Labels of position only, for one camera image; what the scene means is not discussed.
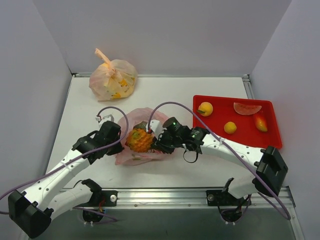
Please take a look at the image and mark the red plastic tray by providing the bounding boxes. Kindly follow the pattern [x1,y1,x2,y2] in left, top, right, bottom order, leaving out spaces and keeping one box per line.
[193,95,283,150]

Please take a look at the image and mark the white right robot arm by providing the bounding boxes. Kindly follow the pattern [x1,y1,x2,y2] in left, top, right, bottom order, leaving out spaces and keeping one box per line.
[147,117,288,205]

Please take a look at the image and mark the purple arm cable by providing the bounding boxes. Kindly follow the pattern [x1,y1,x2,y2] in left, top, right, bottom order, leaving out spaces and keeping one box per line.
[0,106,130,215]
[147,101,292,221]

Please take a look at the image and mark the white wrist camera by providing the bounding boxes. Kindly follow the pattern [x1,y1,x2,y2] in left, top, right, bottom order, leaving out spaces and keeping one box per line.
[146,119,163,134]
[95,114,115,126]

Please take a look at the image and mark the orange plastic bag with fruit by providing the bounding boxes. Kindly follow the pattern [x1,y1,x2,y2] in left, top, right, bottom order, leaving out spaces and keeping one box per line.
[89,49,138,101]

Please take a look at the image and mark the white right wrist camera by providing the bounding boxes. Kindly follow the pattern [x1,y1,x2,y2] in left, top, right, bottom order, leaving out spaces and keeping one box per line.
[146,119,163,134]

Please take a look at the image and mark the orange toy pineapple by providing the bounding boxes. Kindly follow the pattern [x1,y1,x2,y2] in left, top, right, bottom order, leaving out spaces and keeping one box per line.
[125,128,154,153]

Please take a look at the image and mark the pink plastic bag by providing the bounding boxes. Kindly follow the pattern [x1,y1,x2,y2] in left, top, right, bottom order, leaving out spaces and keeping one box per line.
[115,107,168,166]

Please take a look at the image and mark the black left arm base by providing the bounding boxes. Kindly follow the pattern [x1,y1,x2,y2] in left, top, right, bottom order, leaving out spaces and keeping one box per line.
[73,178,118,227]

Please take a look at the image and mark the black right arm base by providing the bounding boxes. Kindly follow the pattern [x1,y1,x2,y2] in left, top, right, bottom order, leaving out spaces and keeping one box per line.
[205,177,252,226]

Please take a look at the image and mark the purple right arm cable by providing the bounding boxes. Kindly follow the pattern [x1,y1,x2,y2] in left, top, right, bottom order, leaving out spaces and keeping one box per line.
[147,101,292,221]

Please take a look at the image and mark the orange fruit with leaf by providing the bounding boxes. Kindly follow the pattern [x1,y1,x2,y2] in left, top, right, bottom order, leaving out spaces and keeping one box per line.
[196,102,214,117]

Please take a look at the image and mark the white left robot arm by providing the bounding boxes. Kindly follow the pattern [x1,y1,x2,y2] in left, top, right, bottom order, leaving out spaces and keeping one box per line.
[8,120,123,239]

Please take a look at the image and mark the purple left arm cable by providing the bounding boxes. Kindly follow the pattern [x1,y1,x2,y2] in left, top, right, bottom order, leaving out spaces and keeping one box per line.
[0,106,130,215]

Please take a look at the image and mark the small yellow lemon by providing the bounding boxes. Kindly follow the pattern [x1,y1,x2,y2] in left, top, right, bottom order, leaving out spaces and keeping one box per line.
[223,121,237,135]

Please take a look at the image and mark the watermelon slice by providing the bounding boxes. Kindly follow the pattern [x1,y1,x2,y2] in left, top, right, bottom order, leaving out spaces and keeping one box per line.
[233,102,262,116]

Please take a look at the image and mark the aluminium front rail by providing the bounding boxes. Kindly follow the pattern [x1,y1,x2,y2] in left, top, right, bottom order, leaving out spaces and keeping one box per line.
[29,188,296,210]

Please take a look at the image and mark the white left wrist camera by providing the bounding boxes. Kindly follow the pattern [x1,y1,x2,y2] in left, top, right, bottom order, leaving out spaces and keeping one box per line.
[95,114,115,126]

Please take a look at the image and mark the red yellow mango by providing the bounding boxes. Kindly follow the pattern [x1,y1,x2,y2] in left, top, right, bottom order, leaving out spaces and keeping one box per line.
[253,112,268,133]

